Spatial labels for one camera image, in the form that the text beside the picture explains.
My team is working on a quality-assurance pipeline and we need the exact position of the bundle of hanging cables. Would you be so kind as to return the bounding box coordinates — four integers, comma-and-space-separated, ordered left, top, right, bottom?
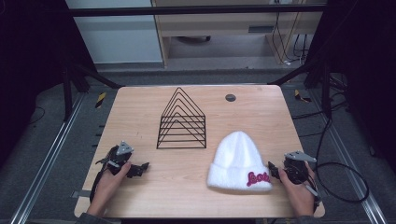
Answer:
271, 0, 311, 66

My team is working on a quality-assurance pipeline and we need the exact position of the person's left hand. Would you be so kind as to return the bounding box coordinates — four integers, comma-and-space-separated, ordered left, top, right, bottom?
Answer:
91, 161, 133, 215

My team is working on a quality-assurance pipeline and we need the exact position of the white knitted beanie hat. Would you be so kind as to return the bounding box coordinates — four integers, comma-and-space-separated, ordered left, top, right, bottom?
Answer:
206, 130, 274, 192

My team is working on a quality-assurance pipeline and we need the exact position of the person's right hand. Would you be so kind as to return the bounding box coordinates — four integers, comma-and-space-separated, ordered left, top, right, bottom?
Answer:
277, 161, 316, 217

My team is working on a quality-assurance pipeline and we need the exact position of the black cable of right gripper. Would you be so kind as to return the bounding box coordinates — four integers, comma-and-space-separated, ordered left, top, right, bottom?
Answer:
313, 116, 370, 204

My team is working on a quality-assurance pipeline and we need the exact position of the black horizontal bar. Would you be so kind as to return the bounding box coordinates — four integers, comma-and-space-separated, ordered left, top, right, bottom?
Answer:
68, 4, 327, 18

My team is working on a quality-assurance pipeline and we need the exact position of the black metal stand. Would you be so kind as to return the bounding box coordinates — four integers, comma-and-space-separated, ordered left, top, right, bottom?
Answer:
268, 59, 332, 119
61, 59, 124, 122

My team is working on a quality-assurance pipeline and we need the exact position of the yellow black striped tape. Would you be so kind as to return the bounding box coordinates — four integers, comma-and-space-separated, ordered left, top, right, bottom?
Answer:
94, 91, 107, 109
293, 89, 312, 104

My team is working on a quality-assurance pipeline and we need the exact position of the black wire file rack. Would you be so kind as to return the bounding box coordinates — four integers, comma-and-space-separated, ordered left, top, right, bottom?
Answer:
156, 87, 207, 150

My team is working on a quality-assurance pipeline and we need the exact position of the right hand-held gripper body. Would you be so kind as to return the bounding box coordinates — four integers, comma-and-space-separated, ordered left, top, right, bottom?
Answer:
280, 150, 321, 198

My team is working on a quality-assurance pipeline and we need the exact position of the aluminium floor rail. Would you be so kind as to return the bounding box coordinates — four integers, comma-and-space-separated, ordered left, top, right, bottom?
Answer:
306, 90, 389, 224
10, 92, 86, 224

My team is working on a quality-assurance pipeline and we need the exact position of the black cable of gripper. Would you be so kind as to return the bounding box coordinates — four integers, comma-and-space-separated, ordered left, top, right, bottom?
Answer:
89, 146, 117, 203
313, 116, 370, 204

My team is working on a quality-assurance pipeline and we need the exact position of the white cabinet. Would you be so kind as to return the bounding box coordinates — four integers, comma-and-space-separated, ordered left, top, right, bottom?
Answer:
65, 0, 163, 64

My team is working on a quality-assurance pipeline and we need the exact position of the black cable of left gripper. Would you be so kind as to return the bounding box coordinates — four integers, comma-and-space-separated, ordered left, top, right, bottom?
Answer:
89, 146, 117, 203

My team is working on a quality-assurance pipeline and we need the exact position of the grey metal table bracket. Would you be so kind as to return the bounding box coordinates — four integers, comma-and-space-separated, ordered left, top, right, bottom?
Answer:
71, 189, 92, 199

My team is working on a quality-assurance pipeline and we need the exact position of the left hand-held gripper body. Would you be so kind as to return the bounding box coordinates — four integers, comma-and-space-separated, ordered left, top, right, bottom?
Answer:
95, 140, 135, 176

